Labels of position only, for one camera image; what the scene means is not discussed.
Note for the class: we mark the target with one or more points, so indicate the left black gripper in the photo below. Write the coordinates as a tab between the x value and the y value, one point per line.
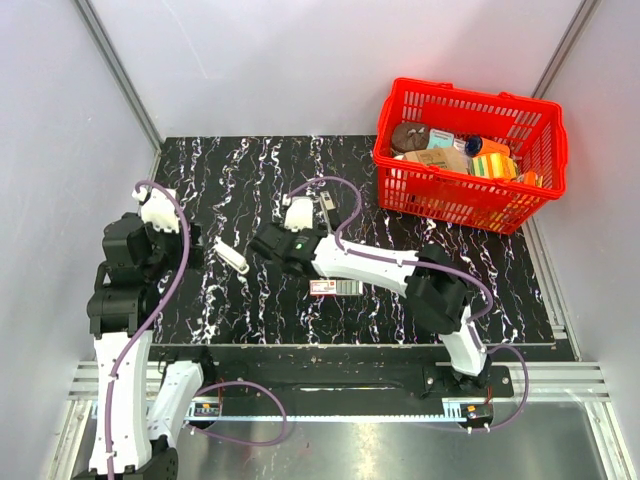
196	246

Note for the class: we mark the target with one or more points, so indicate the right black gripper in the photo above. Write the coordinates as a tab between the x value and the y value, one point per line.
284	229

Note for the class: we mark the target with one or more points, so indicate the black grey stapler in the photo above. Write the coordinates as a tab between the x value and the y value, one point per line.
329	210

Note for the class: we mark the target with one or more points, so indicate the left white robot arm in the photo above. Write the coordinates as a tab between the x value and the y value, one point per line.
135	438

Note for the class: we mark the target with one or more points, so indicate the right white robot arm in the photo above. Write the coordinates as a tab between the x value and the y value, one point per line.
437	294

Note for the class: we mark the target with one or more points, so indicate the staple box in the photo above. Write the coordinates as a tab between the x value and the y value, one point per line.
335	287

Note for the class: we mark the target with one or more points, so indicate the brown round object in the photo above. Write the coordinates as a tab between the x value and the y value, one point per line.
409	136

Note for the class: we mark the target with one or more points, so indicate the brown cardboard box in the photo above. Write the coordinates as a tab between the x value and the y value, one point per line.
449	159

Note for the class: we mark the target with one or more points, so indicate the teal white card box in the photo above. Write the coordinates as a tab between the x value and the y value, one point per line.
440	139

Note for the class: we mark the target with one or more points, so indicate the orange bottle blue cap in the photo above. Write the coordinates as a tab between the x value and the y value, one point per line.
477	145

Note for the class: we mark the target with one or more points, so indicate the yellow green sponge pack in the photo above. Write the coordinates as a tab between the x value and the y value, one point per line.
494	166

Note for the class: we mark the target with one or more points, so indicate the orange snack packet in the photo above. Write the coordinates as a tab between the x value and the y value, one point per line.
529	178

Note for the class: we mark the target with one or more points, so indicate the red plastic basket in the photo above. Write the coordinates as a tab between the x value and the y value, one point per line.
533	129

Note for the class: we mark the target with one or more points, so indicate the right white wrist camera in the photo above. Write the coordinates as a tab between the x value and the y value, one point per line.
299	213

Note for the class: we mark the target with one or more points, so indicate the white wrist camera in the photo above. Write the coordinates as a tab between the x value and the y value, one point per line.
157	209
299	213

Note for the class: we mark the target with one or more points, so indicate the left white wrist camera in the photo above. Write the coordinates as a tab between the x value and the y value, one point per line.
157	209

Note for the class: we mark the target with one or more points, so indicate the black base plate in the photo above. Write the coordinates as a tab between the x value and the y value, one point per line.
317	366

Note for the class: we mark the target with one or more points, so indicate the aluminium rail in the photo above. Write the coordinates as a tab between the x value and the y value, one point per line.
511	386

